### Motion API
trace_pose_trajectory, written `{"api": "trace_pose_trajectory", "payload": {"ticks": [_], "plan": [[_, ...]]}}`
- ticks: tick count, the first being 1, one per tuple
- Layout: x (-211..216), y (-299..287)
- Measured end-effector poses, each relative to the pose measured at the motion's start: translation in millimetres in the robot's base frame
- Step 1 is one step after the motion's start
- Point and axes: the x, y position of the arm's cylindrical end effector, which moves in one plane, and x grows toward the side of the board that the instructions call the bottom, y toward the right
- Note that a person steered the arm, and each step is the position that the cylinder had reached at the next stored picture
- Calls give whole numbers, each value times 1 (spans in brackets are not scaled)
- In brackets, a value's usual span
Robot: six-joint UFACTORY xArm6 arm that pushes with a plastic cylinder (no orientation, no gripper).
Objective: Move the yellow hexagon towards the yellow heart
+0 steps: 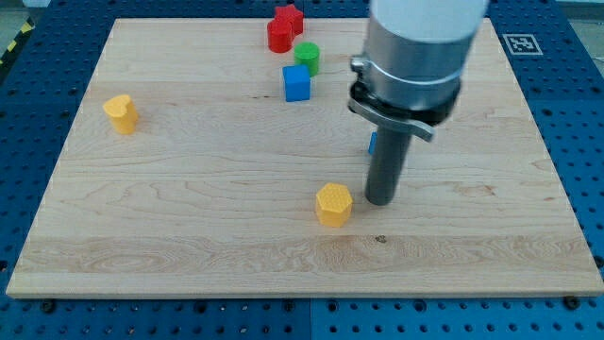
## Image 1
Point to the white fiducial marker tag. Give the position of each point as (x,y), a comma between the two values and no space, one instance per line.
(520,44)

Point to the green cylinder block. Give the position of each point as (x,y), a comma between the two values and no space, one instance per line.
(308,53)

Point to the blue cube block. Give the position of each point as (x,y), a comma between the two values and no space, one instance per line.
(296,83)

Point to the red cylinder block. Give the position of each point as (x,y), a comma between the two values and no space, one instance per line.
(280,35)

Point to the yellow hexagon block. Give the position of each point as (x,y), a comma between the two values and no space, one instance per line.
(333,205)

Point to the yellow heart block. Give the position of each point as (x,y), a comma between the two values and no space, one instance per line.
(122,113)

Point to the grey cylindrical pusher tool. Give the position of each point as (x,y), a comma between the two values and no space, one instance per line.
(390,150)

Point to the small blue block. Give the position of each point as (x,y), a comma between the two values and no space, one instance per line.
(372,143)

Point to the wooden board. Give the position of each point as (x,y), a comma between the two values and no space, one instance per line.
(213,194)

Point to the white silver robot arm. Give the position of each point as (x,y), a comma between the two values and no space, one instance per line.
(409,77)

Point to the red star block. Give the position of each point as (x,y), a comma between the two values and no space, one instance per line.
(293,15)

